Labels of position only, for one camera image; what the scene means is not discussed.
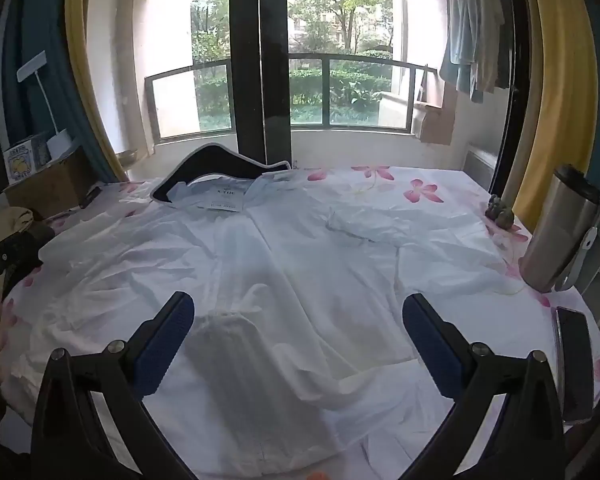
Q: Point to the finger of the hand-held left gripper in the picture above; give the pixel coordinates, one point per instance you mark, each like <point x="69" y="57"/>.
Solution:
<point x="10" y="257"/>

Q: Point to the hanging beige garment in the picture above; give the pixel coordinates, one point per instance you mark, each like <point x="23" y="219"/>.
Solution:
<point x="487" y="35"/>

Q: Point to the small dark figurine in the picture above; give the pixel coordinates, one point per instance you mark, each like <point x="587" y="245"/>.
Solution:
<point x="500" y="212"/>

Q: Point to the steel thermos flask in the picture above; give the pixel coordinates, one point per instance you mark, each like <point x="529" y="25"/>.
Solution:
<point x="555" y="230"/>

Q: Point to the yellow curtain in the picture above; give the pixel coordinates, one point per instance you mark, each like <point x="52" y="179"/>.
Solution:
<point x="77" y="60"/>
<point x="560" y="85"/>

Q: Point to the balcony glass railing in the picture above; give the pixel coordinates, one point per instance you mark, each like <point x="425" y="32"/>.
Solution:
<point x="330" y="62"/>

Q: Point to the white printed carton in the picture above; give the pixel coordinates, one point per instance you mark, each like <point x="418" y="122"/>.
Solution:
<point x="20" y="162"/>

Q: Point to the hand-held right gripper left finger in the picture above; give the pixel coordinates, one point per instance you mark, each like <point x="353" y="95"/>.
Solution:
<point x="165" y="340"/>

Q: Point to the white desk lamp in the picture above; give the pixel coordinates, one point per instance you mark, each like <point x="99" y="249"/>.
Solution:
<point x="55" y="135"/>

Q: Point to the hanging light blue shirt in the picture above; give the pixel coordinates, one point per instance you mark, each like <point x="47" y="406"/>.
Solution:
<point x="460" y="35"/>

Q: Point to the black smartphone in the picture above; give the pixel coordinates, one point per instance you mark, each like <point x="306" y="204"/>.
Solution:
<point x="575" y="365"/>

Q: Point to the blue patterned carton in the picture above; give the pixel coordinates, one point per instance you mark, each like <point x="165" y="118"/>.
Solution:
<point x="42" y="150"/>

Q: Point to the black door frame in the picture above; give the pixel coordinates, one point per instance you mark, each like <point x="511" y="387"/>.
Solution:
<point x="260" y="60"/>

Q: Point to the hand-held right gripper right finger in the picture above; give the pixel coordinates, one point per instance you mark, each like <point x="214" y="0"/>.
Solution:
<point x="430" y="340"/>

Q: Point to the white shirt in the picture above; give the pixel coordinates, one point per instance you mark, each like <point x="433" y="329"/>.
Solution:
<point x="290" y="270"/>

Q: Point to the brown cardboard box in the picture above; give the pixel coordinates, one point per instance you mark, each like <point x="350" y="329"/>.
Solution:
<point x="55" y="185"/>

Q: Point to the floral bed sheet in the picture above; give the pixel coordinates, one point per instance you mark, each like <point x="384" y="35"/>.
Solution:
<point x="455" y="180"/>

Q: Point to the small metal bowl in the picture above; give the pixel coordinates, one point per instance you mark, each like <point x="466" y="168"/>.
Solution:
<point x="127" y="156"/>

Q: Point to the balcony cardboard box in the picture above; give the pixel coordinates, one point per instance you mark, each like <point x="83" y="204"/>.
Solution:
<point x="437" y="125"/>

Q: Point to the yellow cloth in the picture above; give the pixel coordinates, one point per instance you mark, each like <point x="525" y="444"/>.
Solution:
<point x="12" y="220"/>

